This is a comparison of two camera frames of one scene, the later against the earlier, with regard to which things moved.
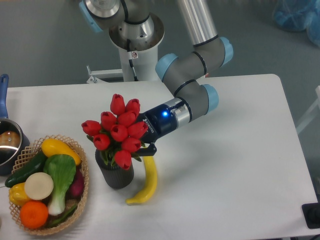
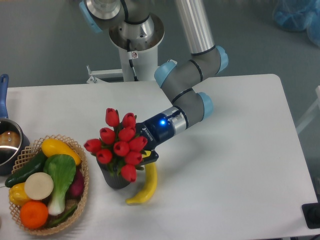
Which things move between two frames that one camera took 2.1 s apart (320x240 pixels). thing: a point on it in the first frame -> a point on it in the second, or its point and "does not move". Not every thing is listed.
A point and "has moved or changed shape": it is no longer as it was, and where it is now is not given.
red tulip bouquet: (116, 137) has moved or changed shape
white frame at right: (314, 111) does not move
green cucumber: (36, 166) does not move
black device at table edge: (311, 213) does not move
